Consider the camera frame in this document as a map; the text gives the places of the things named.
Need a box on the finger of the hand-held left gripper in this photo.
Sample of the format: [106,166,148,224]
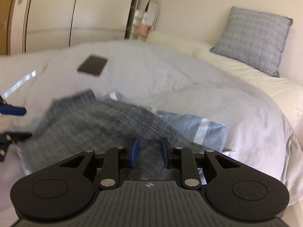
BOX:
[0,132,33,162]
[0,92,27,117]

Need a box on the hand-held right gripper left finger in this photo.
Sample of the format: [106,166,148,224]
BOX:
[59,138,141,190]

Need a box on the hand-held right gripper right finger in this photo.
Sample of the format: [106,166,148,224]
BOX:
[160,137,240,190]

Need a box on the grey checked garment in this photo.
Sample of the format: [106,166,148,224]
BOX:
[19,89,204,187]

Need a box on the blue striped folded garment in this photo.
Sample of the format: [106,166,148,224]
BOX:
[99,91,228,152]

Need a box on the white bed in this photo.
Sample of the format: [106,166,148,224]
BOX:
[0,40,303,227]

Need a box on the wooden door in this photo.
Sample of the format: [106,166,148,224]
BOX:
[0,0,24,56]

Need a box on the black smartphone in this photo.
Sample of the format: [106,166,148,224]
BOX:
[77,54,108,76]

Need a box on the cream wardrobe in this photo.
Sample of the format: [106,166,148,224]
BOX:
[22,0,139,52]

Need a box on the small white shelf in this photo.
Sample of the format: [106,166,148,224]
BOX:
[133,9,152,41]

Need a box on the oval mirror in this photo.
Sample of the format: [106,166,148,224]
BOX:
[144,0,160,28]

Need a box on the grey woven pillow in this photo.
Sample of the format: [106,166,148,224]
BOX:
[210,6,293,78]

